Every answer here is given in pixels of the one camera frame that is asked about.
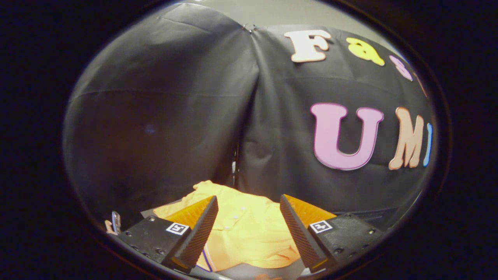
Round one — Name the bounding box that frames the orange shirt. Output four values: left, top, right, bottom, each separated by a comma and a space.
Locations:
154, 180, 302, 273

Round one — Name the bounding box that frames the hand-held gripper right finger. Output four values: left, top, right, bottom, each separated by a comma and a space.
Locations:
279, 194, 389, 273

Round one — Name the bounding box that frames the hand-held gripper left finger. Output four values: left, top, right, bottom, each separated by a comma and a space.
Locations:
117, 195, 219, 274

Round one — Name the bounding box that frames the black backdrop cloth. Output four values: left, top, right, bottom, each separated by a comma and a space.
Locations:
63, 3, 435, 218

